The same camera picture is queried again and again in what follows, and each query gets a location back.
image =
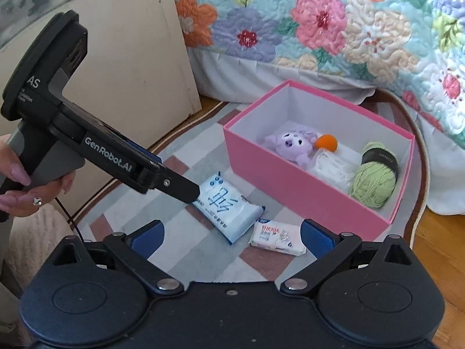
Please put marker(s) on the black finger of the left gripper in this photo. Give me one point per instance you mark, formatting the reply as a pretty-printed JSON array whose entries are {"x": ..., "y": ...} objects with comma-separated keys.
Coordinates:
[{"x": 176, "y": 185}]

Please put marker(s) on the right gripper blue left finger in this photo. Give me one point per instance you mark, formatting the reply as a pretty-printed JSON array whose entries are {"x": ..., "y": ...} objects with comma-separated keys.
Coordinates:
[{"x": 132, "y": 252}]

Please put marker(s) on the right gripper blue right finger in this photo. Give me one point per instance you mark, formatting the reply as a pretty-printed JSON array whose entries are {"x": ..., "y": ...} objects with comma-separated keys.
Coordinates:
[{"x": 332, "y": 252}]

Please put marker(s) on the small white tissue pack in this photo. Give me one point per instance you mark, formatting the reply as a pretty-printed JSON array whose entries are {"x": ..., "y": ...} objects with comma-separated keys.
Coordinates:
[{"x": 277, "y": 237}]

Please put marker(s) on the blue white wet wipes pack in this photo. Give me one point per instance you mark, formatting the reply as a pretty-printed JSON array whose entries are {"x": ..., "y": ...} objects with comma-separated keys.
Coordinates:
[{"x": 226, "y": 208}]

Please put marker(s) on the clear plastic cotton swab box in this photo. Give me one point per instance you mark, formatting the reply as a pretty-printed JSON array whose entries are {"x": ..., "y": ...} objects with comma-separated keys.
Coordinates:
[{"x": 331, "y": 168}]

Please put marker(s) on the orange ball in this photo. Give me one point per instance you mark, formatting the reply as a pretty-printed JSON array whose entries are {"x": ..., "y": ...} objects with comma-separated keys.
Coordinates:
[{"x": 327, "y": 142}]

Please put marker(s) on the purple plush toy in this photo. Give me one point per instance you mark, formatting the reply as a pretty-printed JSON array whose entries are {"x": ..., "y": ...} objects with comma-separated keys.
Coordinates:
[{"x": 295, "y": 145}]

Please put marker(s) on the person's left hand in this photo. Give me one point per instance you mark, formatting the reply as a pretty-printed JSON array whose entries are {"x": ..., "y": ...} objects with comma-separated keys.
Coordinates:
[{"x": 21, "y": 203}]

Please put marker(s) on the checkered oval rug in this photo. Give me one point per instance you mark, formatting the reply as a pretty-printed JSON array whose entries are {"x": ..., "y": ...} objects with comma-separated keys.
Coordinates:
[{"x": 245, "y": 181}]

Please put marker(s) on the green yarn skein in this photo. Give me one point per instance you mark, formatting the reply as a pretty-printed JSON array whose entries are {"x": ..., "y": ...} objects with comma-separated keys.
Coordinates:
[{"x": 375, "y": 179}]

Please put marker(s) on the pink cardboard box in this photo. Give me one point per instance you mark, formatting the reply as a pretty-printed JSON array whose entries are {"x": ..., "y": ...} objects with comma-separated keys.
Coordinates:
[{"x": 292, "y": 105}]

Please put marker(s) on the floral quilted bedspread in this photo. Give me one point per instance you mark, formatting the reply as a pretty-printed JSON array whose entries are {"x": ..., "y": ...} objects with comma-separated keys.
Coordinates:
[{"x": 413, "y": 48}]

